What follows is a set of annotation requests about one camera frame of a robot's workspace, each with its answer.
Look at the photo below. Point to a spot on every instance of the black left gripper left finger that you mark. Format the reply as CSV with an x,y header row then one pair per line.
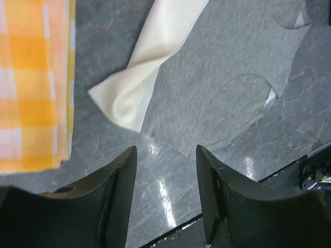
x,y
91,212

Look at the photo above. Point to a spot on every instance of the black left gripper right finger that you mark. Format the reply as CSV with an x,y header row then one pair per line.
x,y
253,209

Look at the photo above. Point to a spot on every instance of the grey cream underwear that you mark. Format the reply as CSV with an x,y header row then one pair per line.
x,y
202,71

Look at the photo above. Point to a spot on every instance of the orange white checkered cloth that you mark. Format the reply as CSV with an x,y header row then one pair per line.
x,y
37,84

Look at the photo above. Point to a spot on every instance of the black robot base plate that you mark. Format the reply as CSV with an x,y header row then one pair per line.
x,y
284,180

